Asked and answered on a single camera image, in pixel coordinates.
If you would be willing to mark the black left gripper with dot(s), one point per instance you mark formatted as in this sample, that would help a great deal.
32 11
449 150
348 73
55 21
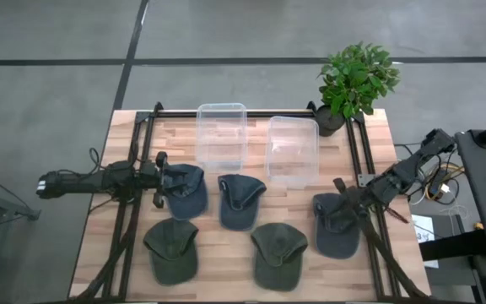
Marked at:
150 180

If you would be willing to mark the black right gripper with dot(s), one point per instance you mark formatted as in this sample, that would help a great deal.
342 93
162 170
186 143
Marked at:
363 196

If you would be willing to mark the blue denim cap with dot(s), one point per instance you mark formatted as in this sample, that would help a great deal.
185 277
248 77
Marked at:
239 215
188 202
336 245

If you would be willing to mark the dark green cap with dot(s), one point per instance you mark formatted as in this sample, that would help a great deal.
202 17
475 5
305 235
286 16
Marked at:
171 262
279 270

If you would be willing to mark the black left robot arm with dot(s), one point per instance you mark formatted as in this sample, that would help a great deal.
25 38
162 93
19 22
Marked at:
82 182

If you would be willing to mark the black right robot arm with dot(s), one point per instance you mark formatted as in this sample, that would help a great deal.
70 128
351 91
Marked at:
407 166

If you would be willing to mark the clear plastic container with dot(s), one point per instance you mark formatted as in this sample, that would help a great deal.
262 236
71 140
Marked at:
222 139
293 152

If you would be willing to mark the white paper sheet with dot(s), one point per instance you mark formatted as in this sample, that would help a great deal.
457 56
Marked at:
422 224

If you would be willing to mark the black plant pot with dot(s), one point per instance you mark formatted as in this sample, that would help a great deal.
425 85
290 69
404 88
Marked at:
327 124

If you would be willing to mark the black power adapter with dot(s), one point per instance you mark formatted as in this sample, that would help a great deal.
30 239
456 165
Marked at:
437 183

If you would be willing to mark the white plug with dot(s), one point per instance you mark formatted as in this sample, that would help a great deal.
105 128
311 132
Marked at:
444 188

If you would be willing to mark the black support beam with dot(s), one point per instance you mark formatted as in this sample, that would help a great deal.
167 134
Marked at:
454 245

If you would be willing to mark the green leafy plant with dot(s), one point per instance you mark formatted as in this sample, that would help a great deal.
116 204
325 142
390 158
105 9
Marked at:
354 80

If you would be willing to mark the grey metal bracket plate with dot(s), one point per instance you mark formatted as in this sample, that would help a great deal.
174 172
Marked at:
363 180

